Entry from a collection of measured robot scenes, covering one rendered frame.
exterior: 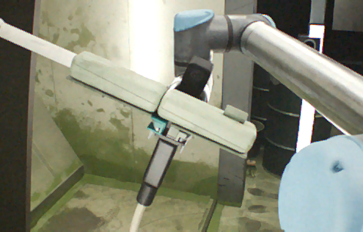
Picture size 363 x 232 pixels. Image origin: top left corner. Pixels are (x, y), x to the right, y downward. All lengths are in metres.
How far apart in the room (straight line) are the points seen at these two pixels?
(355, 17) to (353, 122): 6.63
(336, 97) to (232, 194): 2.23
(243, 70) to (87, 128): 1.29
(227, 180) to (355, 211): 2.39
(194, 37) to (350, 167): 0.55
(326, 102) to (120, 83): 0.31
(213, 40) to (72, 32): 2.01
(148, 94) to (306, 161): 0.28
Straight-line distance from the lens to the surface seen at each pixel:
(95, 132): 2.89
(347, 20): 7.13
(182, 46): 0.82
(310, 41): 1.45
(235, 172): 2.65
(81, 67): 0.59
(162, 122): 0.57
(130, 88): 0.56
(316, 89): 0.60
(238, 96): 2.42
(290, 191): 0.38
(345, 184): 0.33
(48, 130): 2.98
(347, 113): 0.55
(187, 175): 2.75
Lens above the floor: 1.59
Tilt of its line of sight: 21 degrees down
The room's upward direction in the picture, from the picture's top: straight up
